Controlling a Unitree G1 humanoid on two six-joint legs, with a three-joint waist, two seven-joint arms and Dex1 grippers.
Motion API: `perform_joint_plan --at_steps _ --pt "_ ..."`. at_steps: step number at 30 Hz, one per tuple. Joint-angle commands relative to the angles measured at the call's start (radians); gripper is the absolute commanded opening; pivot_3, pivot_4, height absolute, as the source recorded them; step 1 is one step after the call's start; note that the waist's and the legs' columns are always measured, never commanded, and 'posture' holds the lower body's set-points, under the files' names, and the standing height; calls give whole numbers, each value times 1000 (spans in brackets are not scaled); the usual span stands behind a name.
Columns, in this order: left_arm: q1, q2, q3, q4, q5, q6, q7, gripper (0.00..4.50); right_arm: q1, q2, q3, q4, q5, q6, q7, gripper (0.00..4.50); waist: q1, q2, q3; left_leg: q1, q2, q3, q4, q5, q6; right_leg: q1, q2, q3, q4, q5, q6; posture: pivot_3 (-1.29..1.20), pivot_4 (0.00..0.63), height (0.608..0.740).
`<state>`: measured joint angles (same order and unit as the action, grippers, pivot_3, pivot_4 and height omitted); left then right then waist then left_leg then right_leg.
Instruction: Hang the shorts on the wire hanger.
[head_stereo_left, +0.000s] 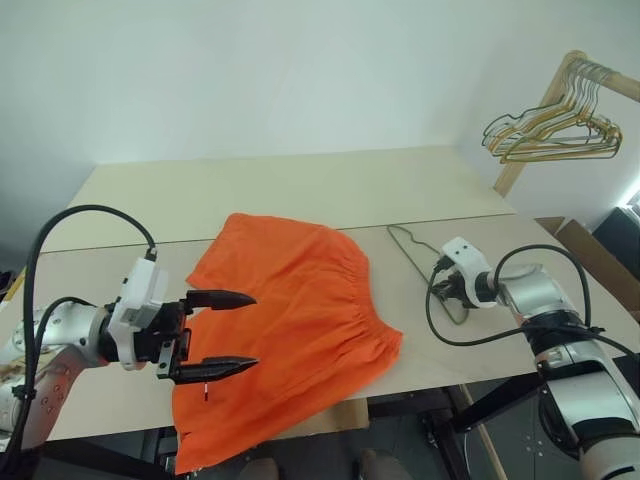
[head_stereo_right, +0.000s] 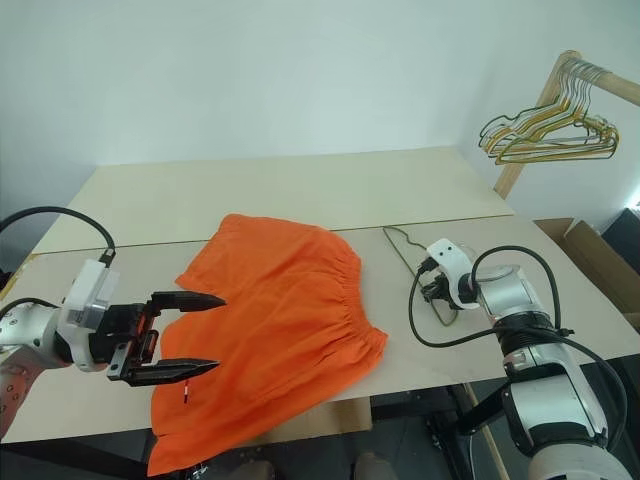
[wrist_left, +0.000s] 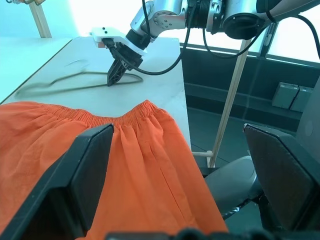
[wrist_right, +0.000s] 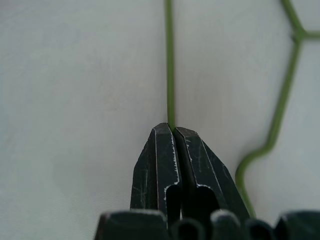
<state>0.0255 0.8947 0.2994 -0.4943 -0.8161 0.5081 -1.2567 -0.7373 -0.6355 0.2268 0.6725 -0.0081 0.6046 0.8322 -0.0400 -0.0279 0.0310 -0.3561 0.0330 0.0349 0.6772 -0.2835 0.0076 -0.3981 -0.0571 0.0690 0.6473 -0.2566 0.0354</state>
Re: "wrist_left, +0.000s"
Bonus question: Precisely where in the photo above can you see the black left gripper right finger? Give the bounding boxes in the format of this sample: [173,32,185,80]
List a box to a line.
[242,123,320,232]

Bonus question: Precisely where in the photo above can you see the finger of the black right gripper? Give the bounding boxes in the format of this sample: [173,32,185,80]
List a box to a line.
[113,63,133,87]
[106,58,124,88]

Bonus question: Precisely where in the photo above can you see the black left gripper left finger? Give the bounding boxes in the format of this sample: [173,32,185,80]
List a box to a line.
[0,123,115,240]

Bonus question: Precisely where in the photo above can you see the green wire hanger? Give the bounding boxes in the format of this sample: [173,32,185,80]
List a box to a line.
[15,58,145,97]

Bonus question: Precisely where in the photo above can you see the orange shorts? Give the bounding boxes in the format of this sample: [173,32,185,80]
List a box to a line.
[0,99,230,240]

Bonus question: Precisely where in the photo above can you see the grey robot body shell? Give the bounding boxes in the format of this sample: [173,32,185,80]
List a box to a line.
[203,155,263,221]

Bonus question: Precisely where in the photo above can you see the wooden rack dowel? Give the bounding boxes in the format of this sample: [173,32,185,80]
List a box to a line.
[191,150,213,158]

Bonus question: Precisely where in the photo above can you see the thin wooden rack pole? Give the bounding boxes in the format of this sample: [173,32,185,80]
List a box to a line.
[208,39,252,168]

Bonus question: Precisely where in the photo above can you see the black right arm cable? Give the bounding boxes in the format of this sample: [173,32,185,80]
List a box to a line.
[103,0,198,76]

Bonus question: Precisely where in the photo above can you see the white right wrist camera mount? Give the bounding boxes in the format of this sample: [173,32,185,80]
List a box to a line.
[88,26,148,56]

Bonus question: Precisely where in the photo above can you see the grey wall outlet box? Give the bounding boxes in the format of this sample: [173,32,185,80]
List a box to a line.
[271,81,300,109]
[289,85,315,113]

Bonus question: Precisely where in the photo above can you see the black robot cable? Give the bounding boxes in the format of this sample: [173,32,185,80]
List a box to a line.
[201,13,320,65]

